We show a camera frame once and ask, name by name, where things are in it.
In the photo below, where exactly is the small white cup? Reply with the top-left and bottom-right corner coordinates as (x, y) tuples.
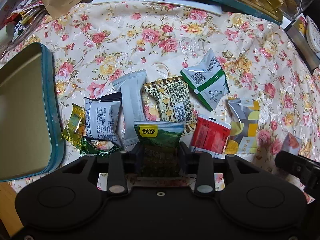
(0, 22), (16, 45)

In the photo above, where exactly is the red white snack packet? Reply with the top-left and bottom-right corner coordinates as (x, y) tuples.
(190, 115), (231, 159)

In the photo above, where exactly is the gold green candy wrapper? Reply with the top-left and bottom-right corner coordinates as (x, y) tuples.
(62, 103), (86, 150)

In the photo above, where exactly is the teal gold tin lid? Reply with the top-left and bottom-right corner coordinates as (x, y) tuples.
(1, 42), (65, 182)

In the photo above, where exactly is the grey long snack packet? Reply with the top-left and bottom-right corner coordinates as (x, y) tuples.
(112, 70), (146, 148)

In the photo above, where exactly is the white black-top snack packet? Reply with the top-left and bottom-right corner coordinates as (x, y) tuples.
(85, 92), (122, 146)

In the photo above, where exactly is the green yellow-label snack packet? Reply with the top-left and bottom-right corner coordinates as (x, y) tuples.
(133, 121), (184, 178)

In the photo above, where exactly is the white green-stripe snack packet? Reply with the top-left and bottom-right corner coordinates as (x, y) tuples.
(180, 49), (229, 112)

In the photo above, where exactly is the yellow patterned snack packet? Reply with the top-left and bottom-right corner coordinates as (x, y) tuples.
(143, 76), (197, 135)

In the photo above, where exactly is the white remote control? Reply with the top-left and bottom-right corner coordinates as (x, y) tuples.
(306, 16), (320, 54)

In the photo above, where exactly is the dark green candy wrapper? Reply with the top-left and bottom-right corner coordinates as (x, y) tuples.
(80, 137), (121, 158)

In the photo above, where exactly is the yellow grey pastry packet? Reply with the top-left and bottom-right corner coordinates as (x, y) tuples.
(225, 99), (260, 154)

